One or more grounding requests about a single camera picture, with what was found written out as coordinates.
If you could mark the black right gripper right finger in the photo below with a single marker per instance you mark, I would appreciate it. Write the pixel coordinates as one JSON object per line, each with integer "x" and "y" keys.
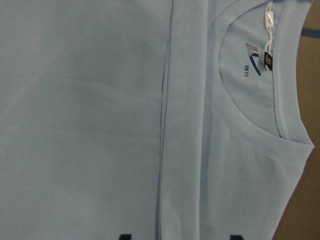
{"x": 235, "y": 237}

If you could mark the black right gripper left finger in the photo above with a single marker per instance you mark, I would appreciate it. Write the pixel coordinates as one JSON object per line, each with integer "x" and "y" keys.
{"x": 126, "y": 236}

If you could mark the light blue t-shirt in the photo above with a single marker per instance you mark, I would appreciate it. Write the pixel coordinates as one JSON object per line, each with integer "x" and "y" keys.
{"x": 163, "y": 119}

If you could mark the blue tape line crosswise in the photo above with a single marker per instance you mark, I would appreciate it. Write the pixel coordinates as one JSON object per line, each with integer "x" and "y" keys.
{"x": 311, "y": 33}

